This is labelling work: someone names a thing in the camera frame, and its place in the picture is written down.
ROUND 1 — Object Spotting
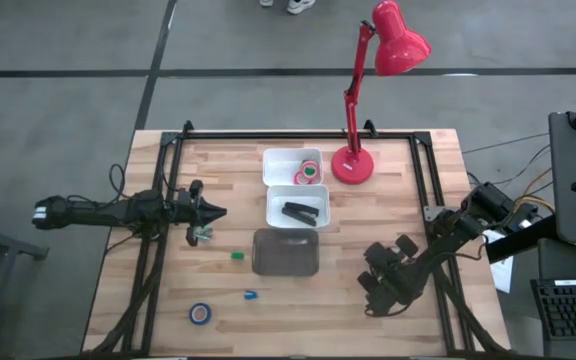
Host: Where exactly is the yellow cable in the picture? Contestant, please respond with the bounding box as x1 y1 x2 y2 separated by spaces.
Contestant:
514 167 555 214

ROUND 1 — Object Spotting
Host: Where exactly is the black aluminium table frame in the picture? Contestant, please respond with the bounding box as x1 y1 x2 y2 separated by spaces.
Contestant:
120 119 474 354

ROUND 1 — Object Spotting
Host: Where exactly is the black stapler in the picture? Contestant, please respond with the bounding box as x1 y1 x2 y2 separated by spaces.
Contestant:
281 206 318 228
284 201 320 217

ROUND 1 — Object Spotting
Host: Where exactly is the black stand beam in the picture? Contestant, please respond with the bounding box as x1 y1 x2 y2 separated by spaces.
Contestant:
484 214 559 265

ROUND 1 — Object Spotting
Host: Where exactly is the blue tape roll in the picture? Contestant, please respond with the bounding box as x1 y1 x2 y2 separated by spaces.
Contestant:
188 301 213 326

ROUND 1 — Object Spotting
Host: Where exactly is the white paper sheet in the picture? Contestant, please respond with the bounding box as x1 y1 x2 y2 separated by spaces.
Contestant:
481 228 516 295

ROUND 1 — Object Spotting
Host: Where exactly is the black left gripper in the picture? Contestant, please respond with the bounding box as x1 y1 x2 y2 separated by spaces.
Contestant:
170 179 228 247

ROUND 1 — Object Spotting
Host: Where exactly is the grey translucent plastic bin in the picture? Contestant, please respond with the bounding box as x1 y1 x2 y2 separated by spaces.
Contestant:
251 227 321 277

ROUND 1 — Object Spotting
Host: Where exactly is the black keyboard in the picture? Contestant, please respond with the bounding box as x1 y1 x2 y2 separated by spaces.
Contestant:
530 278 576 341

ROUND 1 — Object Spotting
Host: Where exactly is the white plastic bin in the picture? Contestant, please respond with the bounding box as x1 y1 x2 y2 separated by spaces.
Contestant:
261 147 325 187
265 183 331 230

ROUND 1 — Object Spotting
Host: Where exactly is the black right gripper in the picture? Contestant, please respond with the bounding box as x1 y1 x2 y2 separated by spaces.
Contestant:
357 234 422 306

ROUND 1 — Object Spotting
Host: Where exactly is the red desk lamp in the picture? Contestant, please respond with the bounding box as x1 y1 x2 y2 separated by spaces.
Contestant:
330 0 433 186

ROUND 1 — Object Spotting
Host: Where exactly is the red tape roll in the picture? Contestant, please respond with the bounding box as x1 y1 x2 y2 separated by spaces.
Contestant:
300 159 322 182

